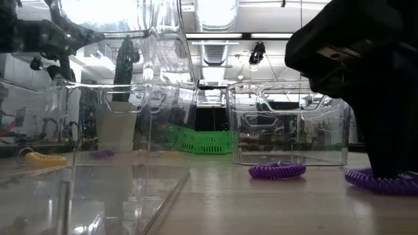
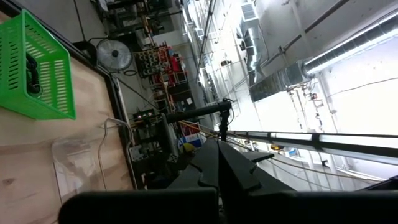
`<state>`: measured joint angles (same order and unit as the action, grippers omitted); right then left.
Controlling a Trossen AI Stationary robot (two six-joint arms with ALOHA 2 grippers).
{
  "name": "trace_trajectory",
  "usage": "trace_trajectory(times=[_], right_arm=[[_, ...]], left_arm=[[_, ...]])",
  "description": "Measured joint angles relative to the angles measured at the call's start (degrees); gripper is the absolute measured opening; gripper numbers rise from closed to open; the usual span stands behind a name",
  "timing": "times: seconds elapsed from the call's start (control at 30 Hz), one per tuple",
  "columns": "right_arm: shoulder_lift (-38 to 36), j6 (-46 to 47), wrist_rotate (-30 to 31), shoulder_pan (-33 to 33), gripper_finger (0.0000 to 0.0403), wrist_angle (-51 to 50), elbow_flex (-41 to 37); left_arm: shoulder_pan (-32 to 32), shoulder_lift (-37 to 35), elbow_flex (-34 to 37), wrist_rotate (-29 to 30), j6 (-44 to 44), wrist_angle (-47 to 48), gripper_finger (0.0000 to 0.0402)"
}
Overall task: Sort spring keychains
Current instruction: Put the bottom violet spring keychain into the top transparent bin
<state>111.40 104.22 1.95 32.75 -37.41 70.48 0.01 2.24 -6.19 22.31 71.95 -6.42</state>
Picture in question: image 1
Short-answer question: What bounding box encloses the orange spring keychain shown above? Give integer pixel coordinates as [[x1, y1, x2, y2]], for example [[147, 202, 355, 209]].
[[16, 147, 69, 168]]

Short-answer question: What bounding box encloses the ceiling light strip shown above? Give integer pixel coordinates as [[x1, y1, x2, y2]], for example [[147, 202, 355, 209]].
[[185, 32, 243, 39], [250, 32, 294, 39]]

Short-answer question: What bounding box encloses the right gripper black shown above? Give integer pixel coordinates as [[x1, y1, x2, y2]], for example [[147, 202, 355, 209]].
[[285, 0, 418, 179]]

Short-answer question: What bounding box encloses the silver ventilation duct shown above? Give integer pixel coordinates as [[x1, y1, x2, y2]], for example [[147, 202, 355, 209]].
[[192, 0, 239, 66]]

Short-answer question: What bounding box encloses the clear plastic bin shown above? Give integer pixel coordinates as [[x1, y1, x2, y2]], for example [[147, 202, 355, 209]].
[[0, 0, 200, 235], [226, 81, 350, 166]]

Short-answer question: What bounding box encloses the black overhead camera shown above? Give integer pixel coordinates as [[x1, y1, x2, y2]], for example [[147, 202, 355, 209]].
[[248, 41, 266, 65]]

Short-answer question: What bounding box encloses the green cactus plant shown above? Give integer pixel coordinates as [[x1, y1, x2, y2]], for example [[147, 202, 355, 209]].
[[112, 35, 140, 102]]

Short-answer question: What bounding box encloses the green plastic mesh basket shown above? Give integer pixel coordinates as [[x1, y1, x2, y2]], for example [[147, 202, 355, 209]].
[[163, 125, 233, 155]]

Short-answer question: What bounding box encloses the purple spring keychain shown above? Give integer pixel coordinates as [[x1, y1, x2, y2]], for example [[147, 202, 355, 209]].
[[344, 168, 418, 196], [89, 149, 117, 161], [248, 161, 307, 180]]

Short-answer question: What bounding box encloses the white faceted plant pot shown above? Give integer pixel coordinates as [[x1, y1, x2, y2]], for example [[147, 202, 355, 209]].
[[95, 101, 138, 153]]

